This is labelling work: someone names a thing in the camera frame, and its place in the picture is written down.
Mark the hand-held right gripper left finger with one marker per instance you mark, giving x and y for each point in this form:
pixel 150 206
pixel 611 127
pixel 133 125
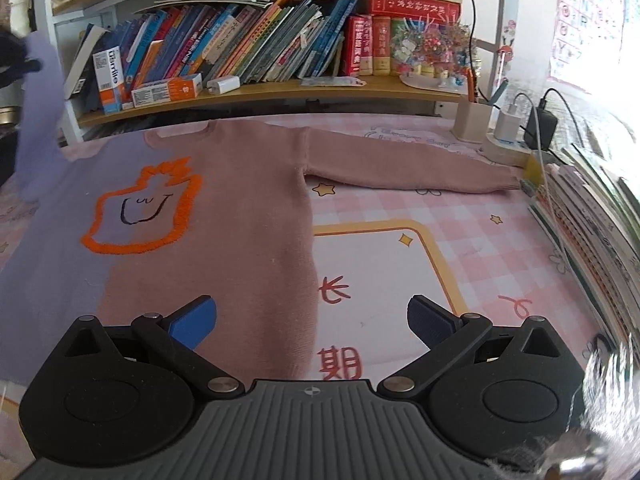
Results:
pixel 192 322

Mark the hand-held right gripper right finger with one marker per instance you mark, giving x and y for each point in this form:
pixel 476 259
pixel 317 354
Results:
pixel 431 321

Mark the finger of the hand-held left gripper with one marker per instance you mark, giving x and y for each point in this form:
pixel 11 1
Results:
pixel 11 57

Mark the pink and lavender sweater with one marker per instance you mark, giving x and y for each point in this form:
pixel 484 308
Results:
pixel 240 200

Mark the pink checked cartoon table mat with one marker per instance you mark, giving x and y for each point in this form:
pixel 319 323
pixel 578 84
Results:
pixel 450 260

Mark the orange white box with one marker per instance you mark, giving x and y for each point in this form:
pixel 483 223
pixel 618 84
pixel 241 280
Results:
pixel 109 82

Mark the orange and white carton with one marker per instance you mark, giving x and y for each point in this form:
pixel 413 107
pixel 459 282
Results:
pixel 167 91

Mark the small yellow block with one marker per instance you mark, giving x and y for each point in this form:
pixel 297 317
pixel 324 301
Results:
pixel 533 172

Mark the white power strip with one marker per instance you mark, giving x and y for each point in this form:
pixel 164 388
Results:
pixel 505 154

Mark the stack of books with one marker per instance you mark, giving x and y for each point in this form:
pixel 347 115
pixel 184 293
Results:
pixel 590 220

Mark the shiny silver object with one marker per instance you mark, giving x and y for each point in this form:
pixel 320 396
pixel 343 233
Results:
pixel 605 410

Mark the beige pen holder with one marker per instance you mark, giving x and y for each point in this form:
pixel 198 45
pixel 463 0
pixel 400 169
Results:
pixel 472 122

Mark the white power adapter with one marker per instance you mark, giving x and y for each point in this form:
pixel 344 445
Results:
pixel 508 125

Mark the white charger plug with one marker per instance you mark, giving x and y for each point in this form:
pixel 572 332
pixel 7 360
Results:
pixel 223 85

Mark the black power adapter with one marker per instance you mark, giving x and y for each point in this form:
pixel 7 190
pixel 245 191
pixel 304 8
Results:
pixel 542 127

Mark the row of colourful books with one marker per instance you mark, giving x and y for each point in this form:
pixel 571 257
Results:
pixel 250 45

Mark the white and wood bookshelf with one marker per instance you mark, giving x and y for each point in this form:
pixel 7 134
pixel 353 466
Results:
pixel 300 94

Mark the clear blue packet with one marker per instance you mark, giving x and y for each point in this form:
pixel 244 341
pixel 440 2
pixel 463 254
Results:
pixel 332 81

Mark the colourful paper ornament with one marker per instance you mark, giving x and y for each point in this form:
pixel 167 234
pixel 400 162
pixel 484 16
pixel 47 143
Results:
pixel 435 47

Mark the thick red dictionary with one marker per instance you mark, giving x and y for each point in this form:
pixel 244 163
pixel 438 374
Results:
pixel 415 6

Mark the alphabet wall poster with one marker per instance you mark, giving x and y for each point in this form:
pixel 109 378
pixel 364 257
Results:
pixel 590 15

